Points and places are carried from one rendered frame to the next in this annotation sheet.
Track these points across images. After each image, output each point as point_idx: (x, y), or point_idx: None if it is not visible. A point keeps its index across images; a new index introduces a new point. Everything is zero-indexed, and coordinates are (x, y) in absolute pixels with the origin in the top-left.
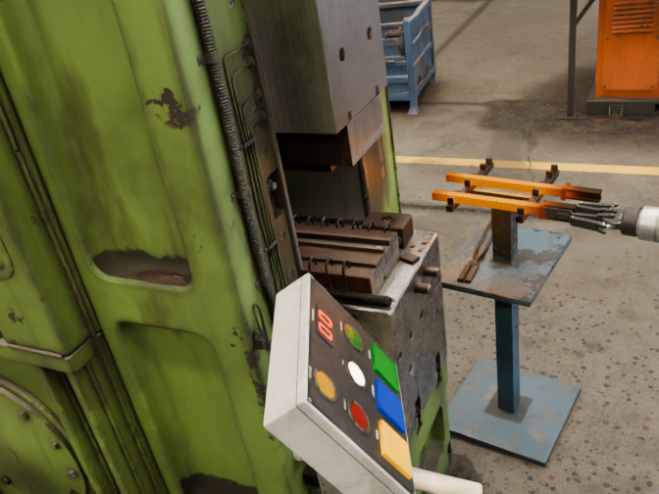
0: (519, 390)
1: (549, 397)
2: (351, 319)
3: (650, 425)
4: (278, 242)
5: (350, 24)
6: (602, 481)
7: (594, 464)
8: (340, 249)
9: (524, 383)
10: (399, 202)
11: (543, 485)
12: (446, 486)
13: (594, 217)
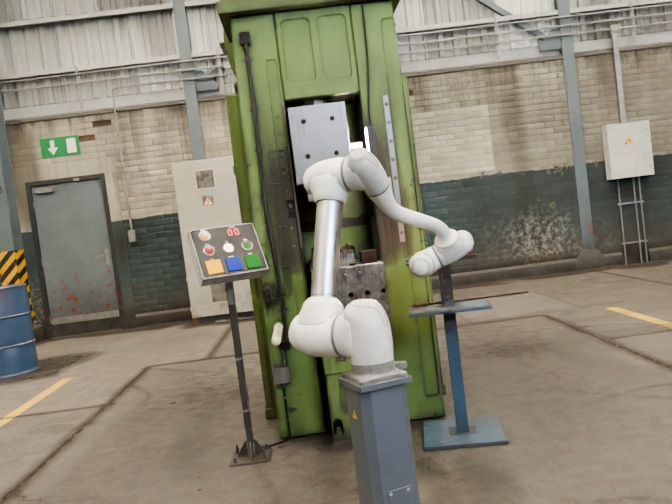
0: (466, 419)
1: (485, 436)
2: (257, 243)
3: (499, 465)
4: (288, 229)
5: (318, 146)
6: (430, 464)
7: (443, 460)
8: None
9: (489, 428)
10: None
11: None
12: (273, 335)
13: None
